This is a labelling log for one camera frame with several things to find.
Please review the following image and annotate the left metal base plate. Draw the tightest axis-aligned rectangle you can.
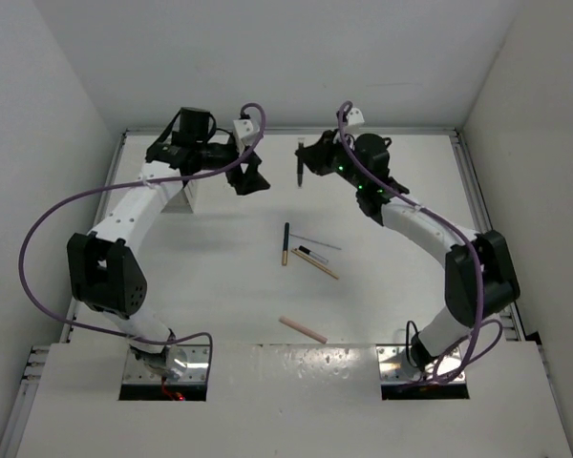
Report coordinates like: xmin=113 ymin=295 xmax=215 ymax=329
xmin=122 ymin=345 xmax=209 ymax=385

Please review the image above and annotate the black white eyeliner pen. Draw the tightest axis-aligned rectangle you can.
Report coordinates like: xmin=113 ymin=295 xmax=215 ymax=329
xmin=298 ymin=245 xmax=329 ymax=265

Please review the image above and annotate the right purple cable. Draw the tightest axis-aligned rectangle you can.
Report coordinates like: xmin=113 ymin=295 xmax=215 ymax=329
xmin=334 ymin=99 xmax=505 ymax=385

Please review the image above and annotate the metal base plate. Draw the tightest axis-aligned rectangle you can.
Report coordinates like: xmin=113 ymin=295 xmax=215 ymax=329
xmin=122 ymin=345 xmax=209 ymax=385
xmin=375 ymin=344 xmax=462 ymax=387

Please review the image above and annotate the white slotted organizer box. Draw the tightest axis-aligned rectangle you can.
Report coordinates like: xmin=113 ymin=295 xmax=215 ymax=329
xmin=162 ymin=180 xmax=199 ymax=214

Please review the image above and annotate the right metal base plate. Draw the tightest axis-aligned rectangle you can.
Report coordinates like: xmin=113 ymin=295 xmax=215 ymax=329
xmin=375 ymin=344 xmax=462 ymax=387

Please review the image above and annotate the black double ended concealer stick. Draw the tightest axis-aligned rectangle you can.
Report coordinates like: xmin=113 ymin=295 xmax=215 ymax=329
xmin=296 ymin=137 xmax=305 ymax=189

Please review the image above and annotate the gold makeup pencil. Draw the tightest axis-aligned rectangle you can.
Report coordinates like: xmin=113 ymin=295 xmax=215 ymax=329
xmin=291 ymin=249 xmax=340 ymax=280

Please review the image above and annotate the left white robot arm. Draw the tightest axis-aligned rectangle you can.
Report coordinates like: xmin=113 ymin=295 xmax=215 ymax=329
xmin=67 ymin=108 xmax=269 ymax=376

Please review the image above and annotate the thin clear silver stick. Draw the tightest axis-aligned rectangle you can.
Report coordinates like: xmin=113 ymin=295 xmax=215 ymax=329
xmin=289 ymin=233 xmax=342 ymax=251

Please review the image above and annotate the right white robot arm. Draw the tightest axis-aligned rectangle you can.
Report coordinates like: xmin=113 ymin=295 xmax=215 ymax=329
xmin=295 ymin=131 xmax=520 ymax=370

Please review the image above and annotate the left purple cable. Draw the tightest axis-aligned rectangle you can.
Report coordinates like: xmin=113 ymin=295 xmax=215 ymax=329
xmin=18 ymin=100 xmax=268 ymax=354

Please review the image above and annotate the pink makeup stick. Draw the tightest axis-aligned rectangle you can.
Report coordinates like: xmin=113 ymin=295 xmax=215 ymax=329
xmin=279 ymin=316 xmax=328 ymax=344

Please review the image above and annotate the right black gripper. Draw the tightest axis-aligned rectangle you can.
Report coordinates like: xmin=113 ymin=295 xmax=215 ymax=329
xmin=297 ymin=128 xmax=366 ymax=191

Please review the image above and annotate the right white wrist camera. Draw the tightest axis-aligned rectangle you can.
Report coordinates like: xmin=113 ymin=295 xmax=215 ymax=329
xmin=346 ymin=107 xmax=365 ymax=130

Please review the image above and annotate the dark green gold mascara tube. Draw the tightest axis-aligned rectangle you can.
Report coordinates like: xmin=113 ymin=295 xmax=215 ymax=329
xmin=281 ymin=221 xmax=290 ymax=266

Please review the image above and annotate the purple cable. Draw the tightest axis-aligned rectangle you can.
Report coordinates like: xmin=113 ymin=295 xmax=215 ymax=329
xmin=18 ymin=100 xmax=268 ymax=354
xmin=334 ymin=99 xmax=505 ymax=385

